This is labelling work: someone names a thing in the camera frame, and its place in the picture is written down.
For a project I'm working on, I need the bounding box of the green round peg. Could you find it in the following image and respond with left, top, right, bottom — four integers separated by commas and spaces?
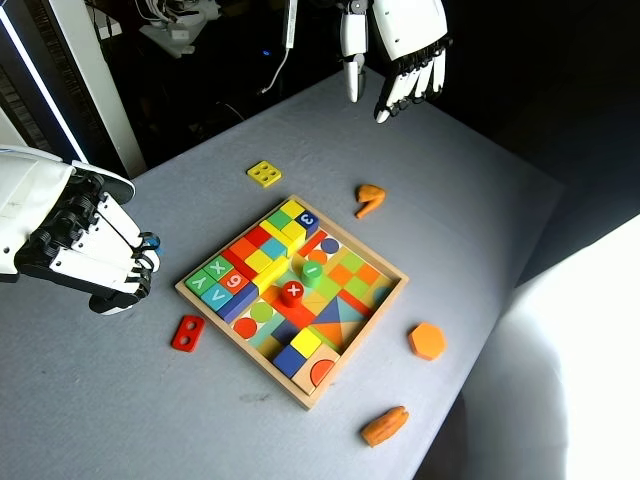
300, 260, 325, 289

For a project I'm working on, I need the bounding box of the yellow four-hole block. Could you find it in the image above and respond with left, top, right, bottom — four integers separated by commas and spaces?
246, 160, 283, 189

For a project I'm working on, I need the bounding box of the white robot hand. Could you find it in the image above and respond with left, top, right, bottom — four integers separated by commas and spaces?
0, 144, 164, 317
341, 0, 454, 125

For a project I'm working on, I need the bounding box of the grey table cloth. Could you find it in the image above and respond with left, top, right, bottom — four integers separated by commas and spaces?
0, 67, 566, 480

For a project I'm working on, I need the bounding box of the orange toy bread piece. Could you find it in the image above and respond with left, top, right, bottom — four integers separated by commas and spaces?
360, 405, 410, 449

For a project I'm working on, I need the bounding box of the white frame post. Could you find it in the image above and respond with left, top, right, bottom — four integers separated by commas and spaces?
47, 0, 147, 180

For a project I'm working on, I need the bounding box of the white power cable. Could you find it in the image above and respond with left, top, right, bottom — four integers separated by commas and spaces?
260, 0, 298, 96

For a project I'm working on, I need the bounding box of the wooden puzzle tray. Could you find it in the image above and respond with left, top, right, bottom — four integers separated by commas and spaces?
174, 193, 410, 412

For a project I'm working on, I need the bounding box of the red round x peg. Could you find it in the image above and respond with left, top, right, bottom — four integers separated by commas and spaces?
279, 281, 305, 308

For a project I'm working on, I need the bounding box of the white light strip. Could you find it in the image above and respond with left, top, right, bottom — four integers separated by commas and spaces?
0, 7, 89, 164

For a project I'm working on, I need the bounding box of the white background device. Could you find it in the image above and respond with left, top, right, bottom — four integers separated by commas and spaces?
138, 0, 197, 60

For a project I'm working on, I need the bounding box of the white backdrop sheet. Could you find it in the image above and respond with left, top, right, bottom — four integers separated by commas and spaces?
414, 213, 640, 480

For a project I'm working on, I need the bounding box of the red two-hole block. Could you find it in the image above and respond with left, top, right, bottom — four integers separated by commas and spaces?
170, 314, 206, 353

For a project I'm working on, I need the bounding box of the orange hexagon block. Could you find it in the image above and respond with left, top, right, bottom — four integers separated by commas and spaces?
408, 322, 447, 362

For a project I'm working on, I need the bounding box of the orange toy chicken drumstick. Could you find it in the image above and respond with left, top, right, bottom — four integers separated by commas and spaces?
354, 184, 387, 220

